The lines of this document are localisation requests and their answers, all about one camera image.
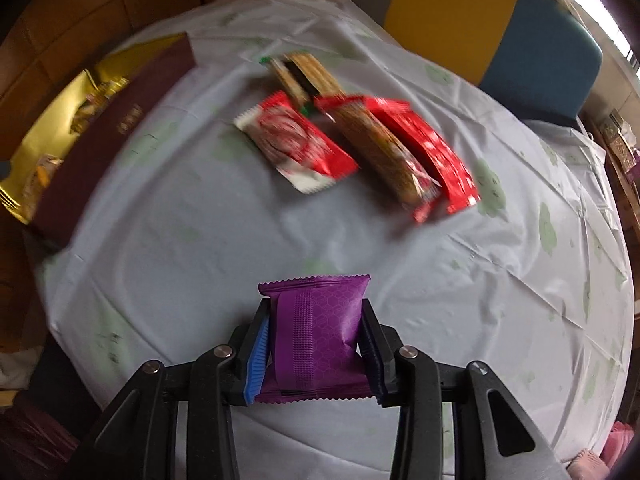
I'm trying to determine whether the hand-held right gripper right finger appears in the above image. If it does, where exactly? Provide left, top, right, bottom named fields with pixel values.
left=360, top=299, right=571, bottom=480

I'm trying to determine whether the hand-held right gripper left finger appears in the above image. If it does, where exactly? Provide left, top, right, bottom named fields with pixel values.
left=60, top=299, right=273, bottom=480

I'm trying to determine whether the purple snack packet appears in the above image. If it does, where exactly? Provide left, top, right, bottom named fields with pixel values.
left=257, top=273, right=373, bottom=406

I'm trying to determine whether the red biscuit packet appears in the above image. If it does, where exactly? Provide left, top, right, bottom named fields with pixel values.
left=315, top=95, right=443, bottom=224

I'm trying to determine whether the shiny red snack packet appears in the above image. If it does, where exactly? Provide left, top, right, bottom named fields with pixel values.
left=370, top=97, right=482, bottom=216

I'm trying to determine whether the white red-print snack packet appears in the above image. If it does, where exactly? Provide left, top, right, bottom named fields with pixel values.
left=233, top=91, right=361, bottom=195

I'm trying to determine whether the gold maroon tin box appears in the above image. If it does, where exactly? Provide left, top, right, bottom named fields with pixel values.
left=0, top=32, right=197, bottom=253

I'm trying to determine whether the beige pastry packet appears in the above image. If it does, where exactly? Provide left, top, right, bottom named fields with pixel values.
left=22, top=155, right=66, bottom=211

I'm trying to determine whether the green-edged cracker packet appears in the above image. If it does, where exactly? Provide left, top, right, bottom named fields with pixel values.
left=258, top=51, right=346, bottom=111

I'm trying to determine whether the white printed tablecloth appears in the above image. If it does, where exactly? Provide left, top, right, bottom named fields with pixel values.
left=35, top=0, right=636, bottom=476

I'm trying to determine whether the dark red cloth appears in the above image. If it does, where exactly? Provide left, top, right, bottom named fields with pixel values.
left=0, top=400, right=81, bottom=480

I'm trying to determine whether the white cloth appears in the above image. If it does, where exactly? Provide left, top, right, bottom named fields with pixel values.
left=0, top=347, right=48, bottom=391

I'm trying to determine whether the pink fluffy cloth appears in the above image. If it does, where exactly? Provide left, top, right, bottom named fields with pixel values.
left=570, top=420, right=636, bottom=476

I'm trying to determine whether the wooden side shelf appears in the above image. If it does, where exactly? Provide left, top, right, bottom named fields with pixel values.
left=580, top=115, right=640, bottom=241

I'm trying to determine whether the patterned tissue box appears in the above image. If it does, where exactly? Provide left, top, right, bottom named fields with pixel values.
left=600, top=115, right=638, bottom=171

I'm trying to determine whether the grey yellow blue sofa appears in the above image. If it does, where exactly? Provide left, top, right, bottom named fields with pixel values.
left=300, top=0, right=603, bottom=121

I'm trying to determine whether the window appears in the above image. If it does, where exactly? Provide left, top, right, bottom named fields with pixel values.
left=550, top=0, right=640, bottom=71

